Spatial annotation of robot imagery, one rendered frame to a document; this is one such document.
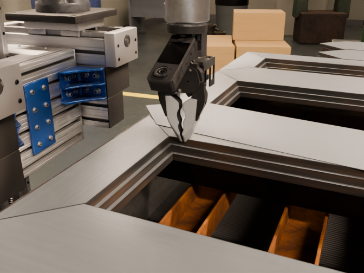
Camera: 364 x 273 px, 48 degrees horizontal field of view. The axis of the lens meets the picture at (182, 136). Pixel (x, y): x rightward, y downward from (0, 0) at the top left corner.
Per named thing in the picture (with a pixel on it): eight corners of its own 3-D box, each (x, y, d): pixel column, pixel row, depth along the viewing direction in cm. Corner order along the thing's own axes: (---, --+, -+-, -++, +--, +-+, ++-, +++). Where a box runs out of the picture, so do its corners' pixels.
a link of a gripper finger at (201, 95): (207, 119, 74) (208, 71, 70) (204, 122, 72) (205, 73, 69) (183, 116, 75) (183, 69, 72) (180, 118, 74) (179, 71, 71)
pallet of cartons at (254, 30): (290, 72, 483) (297, 9, 456) (290, 95, 397) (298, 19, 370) (186, 66, 510) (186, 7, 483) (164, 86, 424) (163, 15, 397)
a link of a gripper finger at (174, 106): (193, 132, 81) (193, 87, 77) (180, 143, 76) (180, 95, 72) (179, 130, 82) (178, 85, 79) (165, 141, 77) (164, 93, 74)
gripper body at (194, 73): (215, 87, 77) (218, 21, 73) (199, 99, 70) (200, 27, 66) (179, 83, 80) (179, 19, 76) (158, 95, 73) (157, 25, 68)
